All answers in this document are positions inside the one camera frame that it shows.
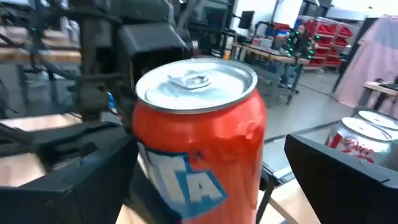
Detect black background monitor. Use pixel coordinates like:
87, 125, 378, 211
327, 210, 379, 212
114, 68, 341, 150
238, 10, 256, 31

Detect silver Diet Coke can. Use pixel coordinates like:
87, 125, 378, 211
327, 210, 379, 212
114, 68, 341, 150
356, 110, 398, 131
325, 116, 398, 171

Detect red storage bin rack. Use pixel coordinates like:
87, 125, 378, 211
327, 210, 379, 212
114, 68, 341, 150
297, 15, 354, 68

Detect wooden background table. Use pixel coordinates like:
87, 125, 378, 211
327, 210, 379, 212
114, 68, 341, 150
230, 42, 312, 106

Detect white hanging cloth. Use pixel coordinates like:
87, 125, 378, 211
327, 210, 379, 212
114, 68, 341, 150
333, 14, 398, 116

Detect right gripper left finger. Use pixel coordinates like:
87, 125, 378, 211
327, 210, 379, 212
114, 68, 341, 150
0, 136, 140, 224

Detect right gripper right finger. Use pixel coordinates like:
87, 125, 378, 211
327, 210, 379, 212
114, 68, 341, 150
284, 133, 398, 224

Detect person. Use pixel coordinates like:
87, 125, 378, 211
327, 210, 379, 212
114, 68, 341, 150
294, 23, 308, 43

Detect background robot green lights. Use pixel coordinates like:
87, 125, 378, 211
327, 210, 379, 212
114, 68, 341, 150
285, 29, 315, 60

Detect red Fanta strawberry can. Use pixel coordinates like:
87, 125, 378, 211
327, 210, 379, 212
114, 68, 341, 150
130, 57, 268, 224

